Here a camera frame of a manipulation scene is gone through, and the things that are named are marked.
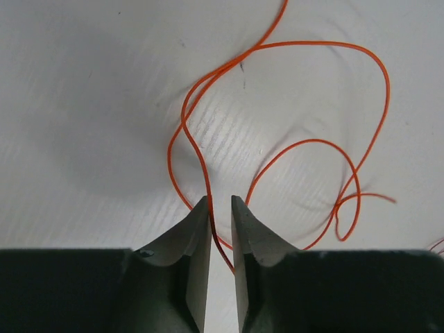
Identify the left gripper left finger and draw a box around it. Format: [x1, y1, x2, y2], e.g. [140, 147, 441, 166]
[1, 198, 211, 332]

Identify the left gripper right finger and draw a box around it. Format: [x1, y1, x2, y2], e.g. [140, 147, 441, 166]
[231, 196, 443, 332]

